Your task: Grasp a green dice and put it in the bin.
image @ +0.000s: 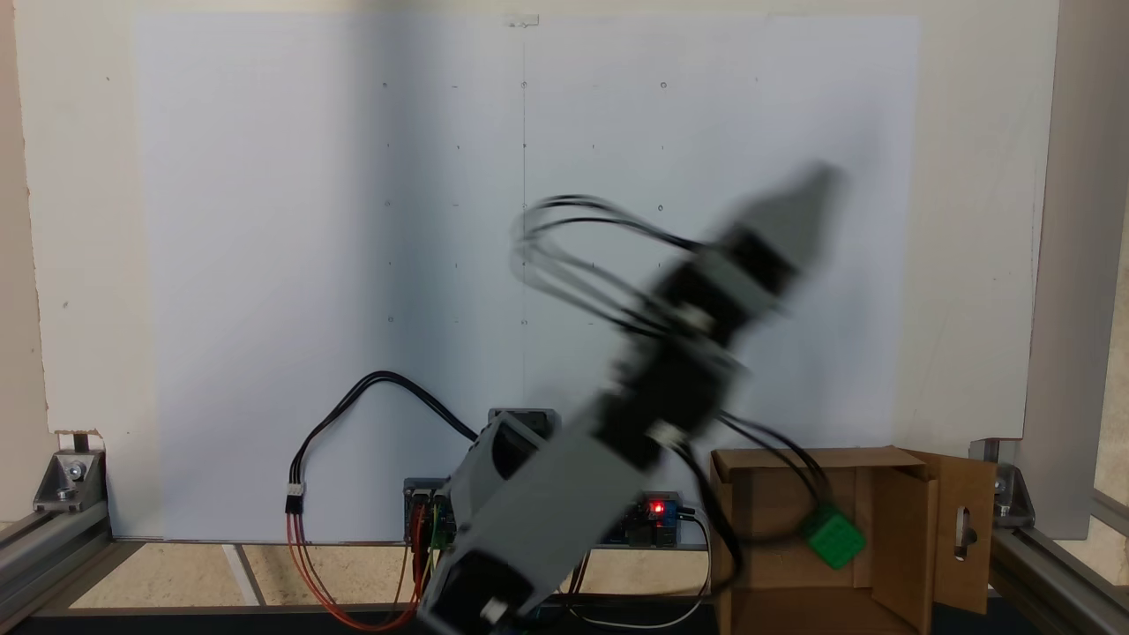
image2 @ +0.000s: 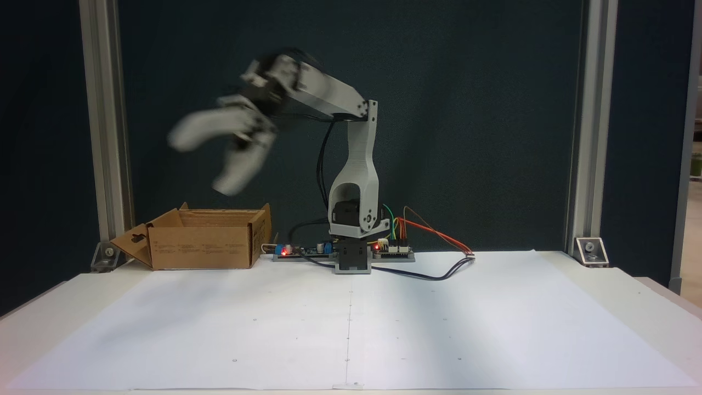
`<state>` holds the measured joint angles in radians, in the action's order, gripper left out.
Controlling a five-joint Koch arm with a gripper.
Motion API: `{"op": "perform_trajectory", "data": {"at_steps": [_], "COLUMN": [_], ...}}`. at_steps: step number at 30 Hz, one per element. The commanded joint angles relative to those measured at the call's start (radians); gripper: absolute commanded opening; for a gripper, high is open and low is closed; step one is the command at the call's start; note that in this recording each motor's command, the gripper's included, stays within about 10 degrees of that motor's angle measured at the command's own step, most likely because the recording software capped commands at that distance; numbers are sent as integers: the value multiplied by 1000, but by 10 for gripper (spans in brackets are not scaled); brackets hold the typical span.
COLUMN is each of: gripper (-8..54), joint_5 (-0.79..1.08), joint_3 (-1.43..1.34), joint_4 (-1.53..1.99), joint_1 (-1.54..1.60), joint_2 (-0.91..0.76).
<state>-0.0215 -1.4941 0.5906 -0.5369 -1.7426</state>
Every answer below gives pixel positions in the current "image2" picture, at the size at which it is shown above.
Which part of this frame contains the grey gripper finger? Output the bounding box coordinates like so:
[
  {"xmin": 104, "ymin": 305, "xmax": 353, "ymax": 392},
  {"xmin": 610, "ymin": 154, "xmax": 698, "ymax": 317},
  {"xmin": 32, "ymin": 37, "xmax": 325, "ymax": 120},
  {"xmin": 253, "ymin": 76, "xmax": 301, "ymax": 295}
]
[
  {"xmin": 213, "ymin": 130, "xmax": 277, "ymax": 196},
  {"xmin": 167, "ymin": 106, "xmax": 251, "ymax": 153}
]

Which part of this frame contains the brown cardboard box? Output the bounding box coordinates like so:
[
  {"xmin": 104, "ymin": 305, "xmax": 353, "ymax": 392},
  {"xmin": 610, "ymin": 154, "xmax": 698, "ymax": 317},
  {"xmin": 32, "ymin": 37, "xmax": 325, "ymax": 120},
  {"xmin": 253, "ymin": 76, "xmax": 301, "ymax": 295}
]
[{"xmin": 111, "ymin": 203, "xmax": 272, "ymax": 270}]

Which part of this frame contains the circuit board with blue terminal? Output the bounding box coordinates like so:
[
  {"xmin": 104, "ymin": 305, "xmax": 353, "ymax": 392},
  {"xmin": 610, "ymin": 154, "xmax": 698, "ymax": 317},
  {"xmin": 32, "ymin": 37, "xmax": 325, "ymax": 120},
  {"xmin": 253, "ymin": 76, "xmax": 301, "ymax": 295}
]
[{"xmin": 274, "ymin": 241, "xmax": 336, "ymax": 259}]

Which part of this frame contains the aluminium frame post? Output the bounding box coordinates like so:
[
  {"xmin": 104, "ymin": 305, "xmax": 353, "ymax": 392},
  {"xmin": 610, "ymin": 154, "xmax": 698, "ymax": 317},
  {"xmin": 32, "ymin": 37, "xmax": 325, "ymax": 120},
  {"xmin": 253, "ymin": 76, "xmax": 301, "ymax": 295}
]
[
  {"xmin": 79, "ymin": 0, "xmax": 135, "ymax": 259},
  {"xmin": 565, "ymin": 0, "xmax": 618, "ymax": 258}
]

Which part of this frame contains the green jumper wire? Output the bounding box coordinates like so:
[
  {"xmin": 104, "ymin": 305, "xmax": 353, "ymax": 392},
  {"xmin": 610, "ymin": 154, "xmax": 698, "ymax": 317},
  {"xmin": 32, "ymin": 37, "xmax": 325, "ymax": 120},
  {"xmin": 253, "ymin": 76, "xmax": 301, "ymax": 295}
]
[{"xmin": 378, "ymin": 204, "xmax": 397, "ymax": 242}]

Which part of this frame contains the metal corner bracket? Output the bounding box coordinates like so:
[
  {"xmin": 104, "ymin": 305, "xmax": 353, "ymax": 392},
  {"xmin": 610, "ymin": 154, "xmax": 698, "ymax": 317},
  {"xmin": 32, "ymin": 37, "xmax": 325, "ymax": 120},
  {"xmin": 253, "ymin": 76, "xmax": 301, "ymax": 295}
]
[
  {"xmin": 574, "ymin": 237, "xmax": 610, "ymax": 268},
  {"xmin": 90, "ymin": 241, "xmax": 120, "ymax": 273}
]

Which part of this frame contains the circuit board with jumper wires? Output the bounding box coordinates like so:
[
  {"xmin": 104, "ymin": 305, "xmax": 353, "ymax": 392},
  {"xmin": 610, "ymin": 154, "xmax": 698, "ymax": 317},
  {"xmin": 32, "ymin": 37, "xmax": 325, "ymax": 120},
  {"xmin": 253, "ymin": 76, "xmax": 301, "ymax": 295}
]
[{"xmin": 373, "ymin": 239, "xmax": 414, "ymax": 258}]

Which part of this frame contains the grey board base plate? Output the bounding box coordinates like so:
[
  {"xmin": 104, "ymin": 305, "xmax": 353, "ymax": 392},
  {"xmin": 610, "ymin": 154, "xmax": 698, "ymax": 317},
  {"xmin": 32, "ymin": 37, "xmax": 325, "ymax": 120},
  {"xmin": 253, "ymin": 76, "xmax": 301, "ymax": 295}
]
[{"xmin": 273, "ymin": 251, "xmax": 416, "ymax": 263}]

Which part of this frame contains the brown jumper wire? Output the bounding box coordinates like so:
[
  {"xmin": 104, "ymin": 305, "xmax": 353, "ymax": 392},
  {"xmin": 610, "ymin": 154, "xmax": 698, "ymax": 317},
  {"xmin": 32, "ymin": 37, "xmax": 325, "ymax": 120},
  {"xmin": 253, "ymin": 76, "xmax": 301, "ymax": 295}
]
[{"xmin": 404, "ymin": 207, "xmax": 442, "ymax": 235}]

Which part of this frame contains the red orange wire bundle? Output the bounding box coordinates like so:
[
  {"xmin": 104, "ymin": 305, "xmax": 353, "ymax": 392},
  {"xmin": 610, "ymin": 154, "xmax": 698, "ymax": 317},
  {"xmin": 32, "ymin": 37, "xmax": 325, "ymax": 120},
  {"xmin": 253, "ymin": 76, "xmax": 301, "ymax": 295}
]
[{"xmin": 396, "ymin": 218, "xmax": 475, "ymax": 256}]

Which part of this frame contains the black cable with white connector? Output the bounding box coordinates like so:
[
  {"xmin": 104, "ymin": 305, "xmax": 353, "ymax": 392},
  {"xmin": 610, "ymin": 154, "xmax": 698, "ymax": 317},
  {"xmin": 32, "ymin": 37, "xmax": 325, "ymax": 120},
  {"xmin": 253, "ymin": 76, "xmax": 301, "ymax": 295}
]
[{"xmin": 296, "ymin": 253, "xmax": 475, "ymax": 282}]

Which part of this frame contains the grey partition edge frame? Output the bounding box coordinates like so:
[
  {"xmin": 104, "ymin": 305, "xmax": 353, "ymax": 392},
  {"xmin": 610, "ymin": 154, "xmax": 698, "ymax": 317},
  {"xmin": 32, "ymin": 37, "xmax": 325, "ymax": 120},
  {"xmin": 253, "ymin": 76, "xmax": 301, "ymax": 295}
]
[{"xmin": 669, "ymin": 0, "xmax": 702, "ymax": 295}]

